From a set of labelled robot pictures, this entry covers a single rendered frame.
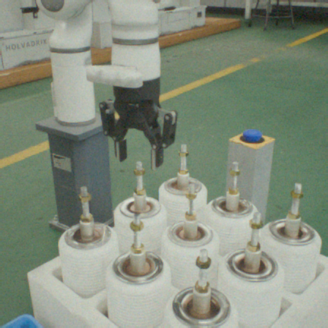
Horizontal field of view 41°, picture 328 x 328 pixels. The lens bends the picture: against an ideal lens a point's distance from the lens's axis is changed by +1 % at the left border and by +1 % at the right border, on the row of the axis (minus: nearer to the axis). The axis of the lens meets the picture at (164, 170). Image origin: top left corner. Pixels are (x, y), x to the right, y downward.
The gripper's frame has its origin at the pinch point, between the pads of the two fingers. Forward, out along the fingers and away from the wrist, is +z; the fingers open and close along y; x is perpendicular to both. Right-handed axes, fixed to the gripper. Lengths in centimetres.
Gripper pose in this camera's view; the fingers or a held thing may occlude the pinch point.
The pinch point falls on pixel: (138, 157)
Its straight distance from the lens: 74.1
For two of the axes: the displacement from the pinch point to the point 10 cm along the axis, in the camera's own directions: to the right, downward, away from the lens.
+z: 0.0, 9.0, 4.4
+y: -8.8, -2.1, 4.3
